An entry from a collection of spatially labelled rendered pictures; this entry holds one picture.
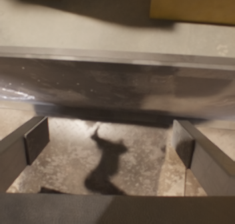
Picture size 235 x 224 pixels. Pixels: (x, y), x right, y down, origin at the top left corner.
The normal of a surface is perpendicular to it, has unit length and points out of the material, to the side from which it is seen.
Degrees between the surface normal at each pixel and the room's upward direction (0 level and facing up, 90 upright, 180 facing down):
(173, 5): 90
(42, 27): 0
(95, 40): 0
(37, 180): 0
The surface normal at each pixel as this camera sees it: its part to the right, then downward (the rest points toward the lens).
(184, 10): -0.13, 0.98
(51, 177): -0.09, -0.14
